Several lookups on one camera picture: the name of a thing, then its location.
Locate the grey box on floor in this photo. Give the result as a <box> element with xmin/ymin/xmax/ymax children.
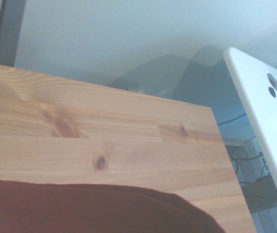
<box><xmin>222</xmin><ymin>137</ymin><xmax>259</xmax><ymax>182</ymax></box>

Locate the dark red zippered jacket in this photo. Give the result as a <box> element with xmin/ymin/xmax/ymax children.
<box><xmin>0</xmin><ymin>176</ymin><xmax>224</xmax><ymax>233</ymax></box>

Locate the white panel with holes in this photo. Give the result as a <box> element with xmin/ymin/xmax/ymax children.
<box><xmin>223</xmin><ymin>47</ymin><xmax>277</xmax><ymax>227</ymax></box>

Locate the thin black floor cable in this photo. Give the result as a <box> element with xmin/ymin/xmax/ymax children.
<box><xmin>217</xmin><ymin>113</ymin><xmax>247</xmax><ymax>126</ymax></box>

